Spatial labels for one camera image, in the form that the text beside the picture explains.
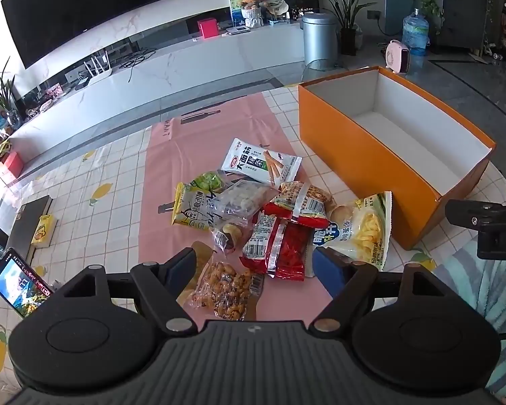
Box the green raisin packet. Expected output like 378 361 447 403
192 171 237 192

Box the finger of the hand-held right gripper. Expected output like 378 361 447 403
445 199 506 260

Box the orange noodle stick packet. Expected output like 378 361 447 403
263 181 336 228

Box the black television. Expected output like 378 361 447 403
1 0 166 69

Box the striped teal cloth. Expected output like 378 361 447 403
430 236 506 405

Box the white television cabinet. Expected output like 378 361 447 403
6 21 308 178

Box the dark side table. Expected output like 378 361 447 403
6 195 52 262

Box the clear tray of white balls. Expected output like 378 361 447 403
215 179 279 224

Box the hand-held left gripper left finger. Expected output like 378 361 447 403
61 248 198 335

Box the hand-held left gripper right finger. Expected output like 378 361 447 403
312 247 445 335

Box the pink mat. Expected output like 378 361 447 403
138 92 334 325

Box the smartphone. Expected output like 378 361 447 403
0 247 55 319

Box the red box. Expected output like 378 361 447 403
197 18 218 38

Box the checked tablecloth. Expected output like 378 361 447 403
0 80 506 405

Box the white green snack packet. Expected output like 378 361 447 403
221 138 303 186

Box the pink heater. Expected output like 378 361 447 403
385 39 411 76

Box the small green plant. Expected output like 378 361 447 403
0 57 20 127

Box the clear peanut packet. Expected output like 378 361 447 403
186 259 264 321

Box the blue water bottle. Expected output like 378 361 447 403
402 8 430 55

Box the dark grey cabinet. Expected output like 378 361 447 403
432 0 490 49

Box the metal trash can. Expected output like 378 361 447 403
301 12 338 68

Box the small dark snack packet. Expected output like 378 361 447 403
211 223 245 254

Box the orange cardboard box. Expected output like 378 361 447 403
298 66 497 250

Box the yellow chips packet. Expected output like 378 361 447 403
316 191 393 271

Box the teddy bear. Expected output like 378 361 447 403
240 0 263 28

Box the red snack packet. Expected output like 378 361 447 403
240 211 317 280

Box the white router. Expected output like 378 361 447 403
84 51 112 83

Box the potted plant in black pot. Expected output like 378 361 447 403
308 0 382 55

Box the yellow white snack packet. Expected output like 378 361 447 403
171 182 237 233

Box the round printed fan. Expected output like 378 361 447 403
259 0 289 15

